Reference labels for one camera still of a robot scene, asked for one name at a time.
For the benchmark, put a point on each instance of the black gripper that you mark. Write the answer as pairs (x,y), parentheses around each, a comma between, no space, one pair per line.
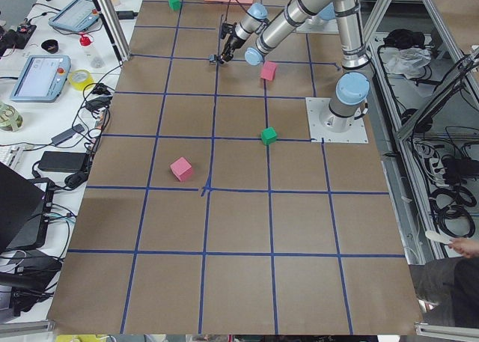
(231,45)

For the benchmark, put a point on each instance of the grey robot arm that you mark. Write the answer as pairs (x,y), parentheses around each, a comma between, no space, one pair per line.
(351,89)

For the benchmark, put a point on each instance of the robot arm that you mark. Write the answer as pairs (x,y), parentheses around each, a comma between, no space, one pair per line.
(322,23)

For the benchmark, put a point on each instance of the pink cube bottom centre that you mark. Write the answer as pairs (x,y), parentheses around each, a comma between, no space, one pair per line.
(268,70)

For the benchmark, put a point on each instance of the pink cube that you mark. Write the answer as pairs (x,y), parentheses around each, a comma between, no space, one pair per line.
(268,70)
(182,169)

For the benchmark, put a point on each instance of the green cube upper right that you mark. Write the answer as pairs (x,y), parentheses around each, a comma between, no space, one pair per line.
(175,5)

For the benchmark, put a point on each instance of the green cube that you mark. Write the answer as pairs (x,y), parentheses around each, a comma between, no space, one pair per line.
(268,135)
(175,5)

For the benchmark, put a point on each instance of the green cube lower left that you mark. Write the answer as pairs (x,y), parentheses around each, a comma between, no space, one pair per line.
(268,135)

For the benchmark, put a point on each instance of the black power adapter right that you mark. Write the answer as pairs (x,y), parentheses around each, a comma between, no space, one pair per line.
(126,14)

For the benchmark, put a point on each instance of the pink cube upper left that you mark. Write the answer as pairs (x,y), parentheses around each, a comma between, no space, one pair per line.
(182,169)

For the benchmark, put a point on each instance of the red small object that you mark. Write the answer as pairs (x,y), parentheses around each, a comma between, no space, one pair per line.
(84,40)

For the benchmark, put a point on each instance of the yellow tape roll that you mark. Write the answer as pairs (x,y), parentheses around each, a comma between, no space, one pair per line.
(81,80)

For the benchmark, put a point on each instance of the teach pendant upper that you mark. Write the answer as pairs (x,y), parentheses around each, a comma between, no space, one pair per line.
(76,17)

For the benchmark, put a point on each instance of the teach pendant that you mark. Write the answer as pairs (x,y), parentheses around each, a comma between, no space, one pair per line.
(76,17)
(42,79)

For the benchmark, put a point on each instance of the black bowl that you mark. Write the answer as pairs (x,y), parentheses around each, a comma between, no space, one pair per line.
(51,46)

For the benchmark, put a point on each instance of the crumpled white cloth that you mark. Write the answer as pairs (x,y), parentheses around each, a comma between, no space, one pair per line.
(408,62)

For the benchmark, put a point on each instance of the teach pendant lower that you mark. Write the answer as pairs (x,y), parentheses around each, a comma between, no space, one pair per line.
(42,79)

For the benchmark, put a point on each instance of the small black adapter centre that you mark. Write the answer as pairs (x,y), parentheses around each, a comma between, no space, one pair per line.
(75,180)

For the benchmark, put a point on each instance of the black power brick left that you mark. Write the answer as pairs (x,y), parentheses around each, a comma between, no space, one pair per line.
(57,161)

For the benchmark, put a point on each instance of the white power strip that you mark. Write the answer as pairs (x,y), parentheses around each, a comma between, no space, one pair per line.
(431,161)

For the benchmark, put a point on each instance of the black laptop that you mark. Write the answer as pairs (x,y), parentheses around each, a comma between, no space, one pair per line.
(24,206)

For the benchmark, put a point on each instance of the person's foot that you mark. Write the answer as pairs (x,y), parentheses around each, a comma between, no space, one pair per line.
(468,248)

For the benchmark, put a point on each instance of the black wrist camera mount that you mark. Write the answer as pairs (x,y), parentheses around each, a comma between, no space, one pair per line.
(227,30)

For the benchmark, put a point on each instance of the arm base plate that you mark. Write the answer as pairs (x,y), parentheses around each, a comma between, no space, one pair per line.
(325,127)

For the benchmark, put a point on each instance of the aluminium profile post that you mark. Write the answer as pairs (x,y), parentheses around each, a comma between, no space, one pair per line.
(115,33)

